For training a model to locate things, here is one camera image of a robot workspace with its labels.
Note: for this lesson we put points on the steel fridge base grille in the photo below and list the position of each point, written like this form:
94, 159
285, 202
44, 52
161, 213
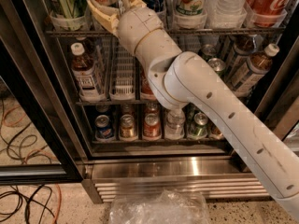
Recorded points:
215, 177

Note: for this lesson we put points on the tea bottle right front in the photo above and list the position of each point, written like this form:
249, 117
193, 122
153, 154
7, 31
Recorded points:
252, 70

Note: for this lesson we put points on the green soda can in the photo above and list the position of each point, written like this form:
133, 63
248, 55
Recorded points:
217, 65
207, 52

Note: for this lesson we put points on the clear plastic bag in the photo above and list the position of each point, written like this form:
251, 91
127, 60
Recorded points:
167, 207

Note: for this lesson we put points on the blue pepsi can front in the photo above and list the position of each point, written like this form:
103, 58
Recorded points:
104, 128

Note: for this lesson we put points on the green can bottom shelf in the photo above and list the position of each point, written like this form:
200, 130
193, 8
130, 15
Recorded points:
198, 126

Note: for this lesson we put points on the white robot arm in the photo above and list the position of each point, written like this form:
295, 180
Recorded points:
179, 77

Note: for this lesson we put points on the gold can bottom shelf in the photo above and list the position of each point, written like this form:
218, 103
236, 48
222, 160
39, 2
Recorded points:
127, 126

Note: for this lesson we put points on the tea bottle right rear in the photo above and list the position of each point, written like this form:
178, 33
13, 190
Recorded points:
243, 46

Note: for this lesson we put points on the front green soda can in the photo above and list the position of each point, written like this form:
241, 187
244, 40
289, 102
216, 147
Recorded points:
217, 65

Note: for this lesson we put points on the tea bottle white cap left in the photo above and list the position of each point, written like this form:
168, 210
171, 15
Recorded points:
85, 72

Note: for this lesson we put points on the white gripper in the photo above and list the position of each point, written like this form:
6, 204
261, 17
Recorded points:
139, 26

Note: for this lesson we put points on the glass fridge door left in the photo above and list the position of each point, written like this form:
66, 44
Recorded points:
33, 66

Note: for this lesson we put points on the front coca-cola can middle shelf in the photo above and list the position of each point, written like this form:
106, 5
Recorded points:
145, 86

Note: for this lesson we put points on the copper can bottom shelf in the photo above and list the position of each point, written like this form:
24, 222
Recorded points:
214, 132

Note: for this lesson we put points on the green energy drink can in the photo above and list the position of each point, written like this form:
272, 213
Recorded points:
67, 0

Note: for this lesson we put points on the clear water bottle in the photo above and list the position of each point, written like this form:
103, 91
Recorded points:
174, 124

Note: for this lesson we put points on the red can bottom shelf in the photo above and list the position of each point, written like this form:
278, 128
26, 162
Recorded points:
151, 125

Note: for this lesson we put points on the rear green soda can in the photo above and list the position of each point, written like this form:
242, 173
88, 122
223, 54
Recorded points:
207, 52

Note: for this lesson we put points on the large coca-cola can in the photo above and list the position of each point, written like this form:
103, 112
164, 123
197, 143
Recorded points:
265, 13

